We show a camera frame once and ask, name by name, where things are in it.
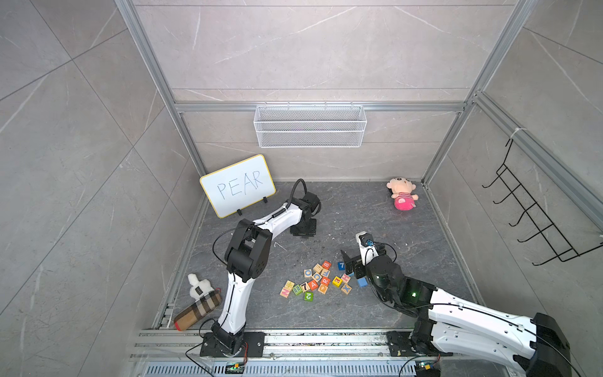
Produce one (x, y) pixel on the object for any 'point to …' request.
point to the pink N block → (285, 292)
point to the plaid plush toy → (207, 298)
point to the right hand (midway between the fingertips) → (357, 247)
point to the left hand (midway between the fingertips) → (311, 229)
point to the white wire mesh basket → (310, 126)
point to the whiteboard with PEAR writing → (233, 188)
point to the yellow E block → (337, 281)
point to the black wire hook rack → (535, 214)
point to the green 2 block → (308, 296)
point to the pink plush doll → (401, 189)
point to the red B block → (327, 265)
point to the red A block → (312, 284)
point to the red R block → (325, 280)
